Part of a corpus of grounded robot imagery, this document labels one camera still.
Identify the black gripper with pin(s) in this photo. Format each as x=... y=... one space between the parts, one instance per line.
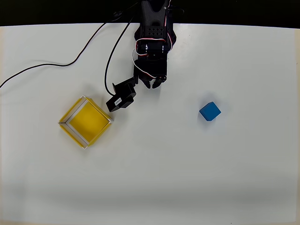
x=150 y=74

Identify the blue cube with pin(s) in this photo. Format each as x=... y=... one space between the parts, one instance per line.
x=210 y=111

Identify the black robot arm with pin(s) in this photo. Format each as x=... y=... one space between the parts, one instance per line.
x=154 y=21

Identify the yellow square tray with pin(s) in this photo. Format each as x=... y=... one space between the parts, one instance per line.
x=87 y=120

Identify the black camera with white label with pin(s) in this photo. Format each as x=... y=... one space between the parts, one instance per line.
x=122 y=97

